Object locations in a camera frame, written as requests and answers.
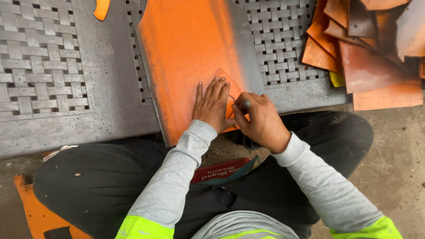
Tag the person's right hand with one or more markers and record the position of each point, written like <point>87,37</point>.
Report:
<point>265,124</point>

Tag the person's left hand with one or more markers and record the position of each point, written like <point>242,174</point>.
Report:
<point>211,108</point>

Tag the dark grey marking pen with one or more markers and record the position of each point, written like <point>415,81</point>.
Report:
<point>246,104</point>

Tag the small orange leather template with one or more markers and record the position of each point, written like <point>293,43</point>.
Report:
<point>234,87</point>

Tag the black shoe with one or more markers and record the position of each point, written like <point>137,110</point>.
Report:
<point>247,143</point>

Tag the large orange leather sheet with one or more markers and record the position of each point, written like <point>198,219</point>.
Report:
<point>186,56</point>

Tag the red printed cardboard piece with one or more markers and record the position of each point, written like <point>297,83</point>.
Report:
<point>219,171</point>

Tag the yellow leather scrap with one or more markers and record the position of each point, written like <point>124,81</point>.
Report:
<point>337,79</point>

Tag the grey woven-pattern plastic table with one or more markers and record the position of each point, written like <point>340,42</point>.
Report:
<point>99,83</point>

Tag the heap of orange leather pieces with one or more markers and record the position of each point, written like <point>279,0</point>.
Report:
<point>368,53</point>

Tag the person's black trousers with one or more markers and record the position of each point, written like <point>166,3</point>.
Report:
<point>99,179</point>

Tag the yellow hi-vis jacket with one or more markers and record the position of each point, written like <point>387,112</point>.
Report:
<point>142,229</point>

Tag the curved orange leather offcut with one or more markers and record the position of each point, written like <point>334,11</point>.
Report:
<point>101,8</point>

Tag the white torn scrap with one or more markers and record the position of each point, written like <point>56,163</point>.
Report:
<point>58,152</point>

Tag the orange leather sheet with cutout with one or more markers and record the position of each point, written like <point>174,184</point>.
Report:
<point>36,212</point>

